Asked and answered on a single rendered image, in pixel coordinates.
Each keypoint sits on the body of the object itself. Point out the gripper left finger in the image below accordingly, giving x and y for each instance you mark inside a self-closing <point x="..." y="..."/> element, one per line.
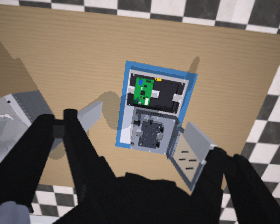
<point x="22" y="167"/>

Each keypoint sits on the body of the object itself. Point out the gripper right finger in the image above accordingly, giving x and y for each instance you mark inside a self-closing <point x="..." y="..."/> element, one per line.
<point x="253" y="202"/>

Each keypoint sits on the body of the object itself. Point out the green circuit board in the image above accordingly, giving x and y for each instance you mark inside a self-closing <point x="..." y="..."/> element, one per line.
<point x="143" y="90"/>

